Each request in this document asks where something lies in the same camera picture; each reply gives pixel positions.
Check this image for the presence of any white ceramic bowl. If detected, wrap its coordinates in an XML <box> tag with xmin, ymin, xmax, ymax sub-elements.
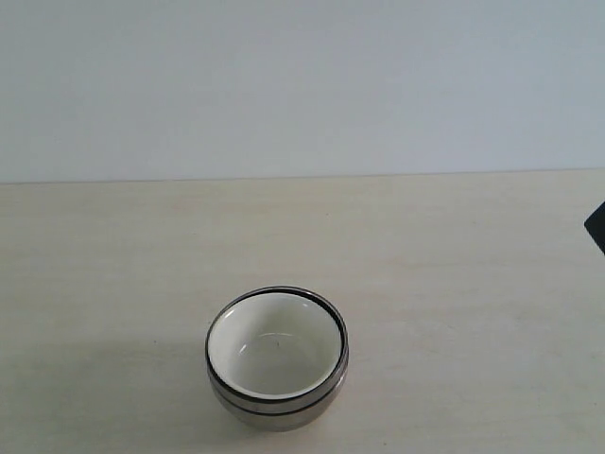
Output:
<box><xmin>207</xmin><ymin>292</ymin><xmax>345</xmax><ymax>400</ymax></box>

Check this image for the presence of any smooth steel bowl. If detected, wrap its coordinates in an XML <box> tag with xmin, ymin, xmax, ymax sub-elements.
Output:
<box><xmin>211</xmin><ymin>374</ymin><xmax>347</xmax><ymax>432</ymax></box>

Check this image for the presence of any dimpled steel bowl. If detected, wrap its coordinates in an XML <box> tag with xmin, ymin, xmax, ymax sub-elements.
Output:
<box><xmin>204</xmin><ymin>286</ymin><xmax>349</xmax><ymax>414</ymax></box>

